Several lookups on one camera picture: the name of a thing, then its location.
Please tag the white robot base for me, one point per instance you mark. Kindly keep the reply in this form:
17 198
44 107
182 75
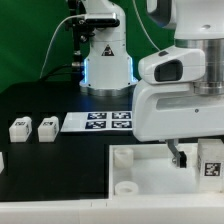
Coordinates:
108 68

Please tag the white part at left edge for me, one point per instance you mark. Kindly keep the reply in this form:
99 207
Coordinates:
1 162

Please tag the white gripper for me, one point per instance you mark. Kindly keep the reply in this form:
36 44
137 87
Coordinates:
165 104

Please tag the white sheet with markers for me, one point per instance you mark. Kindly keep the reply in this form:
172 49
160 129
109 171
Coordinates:
97 121

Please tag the white square table top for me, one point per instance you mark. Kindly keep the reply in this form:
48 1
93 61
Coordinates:
148 170

